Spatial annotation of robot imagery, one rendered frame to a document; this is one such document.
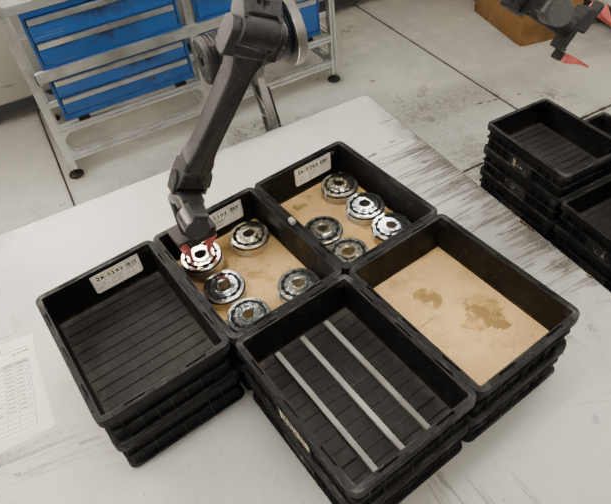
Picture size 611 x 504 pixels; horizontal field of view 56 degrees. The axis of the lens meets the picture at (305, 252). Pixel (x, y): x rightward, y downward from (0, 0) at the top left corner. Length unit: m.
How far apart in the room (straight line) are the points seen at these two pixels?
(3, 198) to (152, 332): 2.21
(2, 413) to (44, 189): 2.00
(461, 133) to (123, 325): 2.33
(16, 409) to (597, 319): 1.44
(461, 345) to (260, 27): 0.77
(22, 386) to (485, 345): 1.12
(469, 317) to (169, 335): 0.69
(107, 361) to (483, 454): 0.85
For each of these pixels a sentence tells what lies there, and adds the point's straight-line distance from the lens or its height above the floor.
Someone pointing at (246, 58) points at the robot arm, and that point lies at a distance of 1.05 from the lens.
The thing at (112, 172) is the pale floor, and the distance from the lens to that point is 3.36.
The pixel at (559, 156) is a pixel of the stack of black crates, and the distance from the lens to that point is 2.40.
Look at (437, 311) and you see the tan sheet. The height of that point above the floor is 0.83.
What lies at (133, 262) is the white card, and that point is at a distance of 1.47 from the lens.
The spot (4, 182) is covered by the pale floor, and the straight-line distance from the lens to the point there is 3.62.
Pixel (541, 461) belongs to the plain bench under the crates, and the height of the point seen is 0.70.
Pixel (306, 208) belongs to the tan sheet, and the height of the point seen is 0.83.
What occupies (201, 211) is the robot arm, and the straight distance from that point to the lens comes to 1.24.
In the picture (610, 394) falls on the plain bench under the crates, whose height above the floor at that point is 0.70.
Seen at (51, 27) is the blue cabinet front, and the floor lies 0.79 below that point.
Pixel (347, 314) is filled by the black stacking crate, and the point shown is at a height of 0.83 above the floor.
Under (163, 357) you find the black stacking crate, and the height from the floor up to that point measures 0.83.
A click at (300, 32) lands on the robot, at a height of 1.16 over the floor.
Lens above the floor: 1.90
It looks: 47 degrees down
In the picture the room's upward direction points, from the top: 7 degrees counter-clockwise
